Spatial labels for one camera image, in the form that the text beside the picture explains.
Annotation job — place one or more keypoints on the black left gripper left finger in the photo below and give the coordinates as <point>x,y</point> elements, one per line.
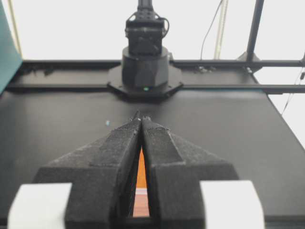
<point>84,189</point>

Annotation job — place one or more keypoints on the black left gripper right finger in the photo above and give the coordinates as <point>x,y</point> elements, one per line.
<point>190,188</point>

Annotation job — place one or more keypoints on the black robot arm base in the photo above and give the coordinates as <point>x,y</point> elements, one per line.
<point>145,71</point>

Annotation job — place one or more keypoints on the orange towel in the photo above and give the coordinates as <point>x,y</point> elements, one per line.
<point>141,207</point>

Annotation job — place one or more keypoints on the dark green side panel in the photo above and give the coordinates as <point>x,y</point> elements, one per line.
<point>10,59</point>

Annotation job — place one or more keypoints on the black aluminium frame rails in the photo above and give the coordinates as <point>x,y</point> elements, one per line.
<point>106,75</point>

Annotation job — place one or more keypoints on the black vertical frame post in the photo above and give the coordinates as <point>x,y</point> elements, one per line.
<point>248,55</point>

